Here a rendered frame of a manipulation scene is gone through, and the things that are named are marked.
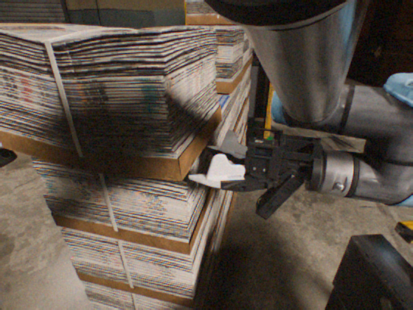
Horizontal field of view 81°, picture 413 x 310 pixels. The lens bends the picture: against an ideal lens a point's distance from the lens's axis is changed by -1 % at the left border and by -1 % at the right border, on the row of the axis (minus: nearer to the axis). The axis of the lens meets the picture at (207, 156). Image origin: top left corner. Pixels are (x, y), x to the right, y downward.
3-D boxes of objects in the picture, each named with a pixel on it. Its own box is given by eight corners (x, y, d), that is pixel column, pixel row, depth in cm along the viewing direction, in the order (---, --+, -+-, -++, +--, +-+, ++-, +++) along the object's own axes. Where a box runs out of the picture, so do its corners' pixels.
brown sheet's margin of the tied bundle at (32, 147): (1, 147, 50) (-6, 128, 48) (94, 105, 74) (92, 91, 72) (66, 167, 47) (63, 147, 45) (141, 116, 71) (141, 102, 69)
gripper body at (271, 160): (249, 125, 44) (320, 133, 41) (245, 167, 48) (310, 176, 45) (243, 143, 38) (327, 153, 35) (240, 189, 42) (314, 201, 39)
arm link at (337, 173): (335, 180, 45) (344, 209, 38) (308, 176, 46) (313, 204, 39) (346, 143, 41) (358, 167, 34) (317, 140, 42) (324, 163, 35)
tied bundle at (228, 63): (142, 89, 103) (135, 27, 91) (170, 75, 127) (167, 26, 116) (231, 95, 94) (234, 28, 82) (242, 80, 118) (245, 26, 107)
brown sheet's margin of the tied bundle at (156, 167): (102, 174, 45) (96, 153, 43) (167, 119, 69) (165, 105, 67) (182, 181, 40) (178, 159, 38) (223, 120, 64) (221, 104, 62)
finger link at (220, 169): (187, 151, 39) (243, 146, 41) (189, 181, 42) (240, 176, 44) (189, 161, 36) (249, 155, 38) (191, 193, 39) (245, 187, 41)
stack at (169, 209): (101, 341, 94) (21, 152, 53) (191, 176, 193) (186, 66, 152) (198, 371, 86) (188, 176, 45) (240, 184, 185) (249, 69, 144)
